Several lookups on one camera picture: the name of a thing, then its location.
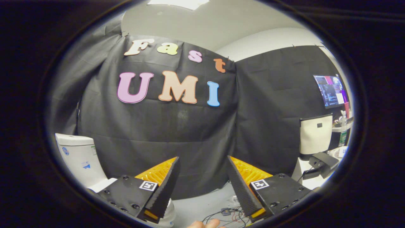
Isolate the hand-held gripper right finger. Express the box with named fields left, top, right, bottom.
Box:
left=227, top=155, right=314, bottom=223

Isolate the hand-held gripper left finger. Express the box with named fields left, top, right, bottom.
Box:
left=97, top=156, right=181, bottom=224

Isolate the white toilet lid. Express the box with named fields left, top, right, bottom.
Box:
left=90, top=178, right=118, bottom=193

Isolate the white toilet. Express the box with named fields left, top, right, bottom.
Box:
left=55, top=133, right=177, bottom=228

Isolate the black backdrop cloth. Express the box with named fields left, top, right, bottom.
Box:
left=47, top=19, right=348, bottom=200

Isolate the black box device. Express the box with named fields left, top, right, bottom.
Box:
left=302, top=152, right=340, bottom=180

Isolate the green bottle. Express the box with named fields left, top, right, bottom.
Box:
left=338, top=111, right=349, bottom=148

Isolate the computer monitor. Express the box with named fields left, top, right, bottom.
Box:
left=313, top=74, right=349, bottom=109

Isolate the ceiling light panel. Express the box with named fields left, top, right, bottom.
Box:
left=147, top=0, right=210, bottom=10

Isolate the tangle of floor cables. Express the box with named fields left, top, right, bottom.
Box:
left=202, top=205, right=252, bottom=227

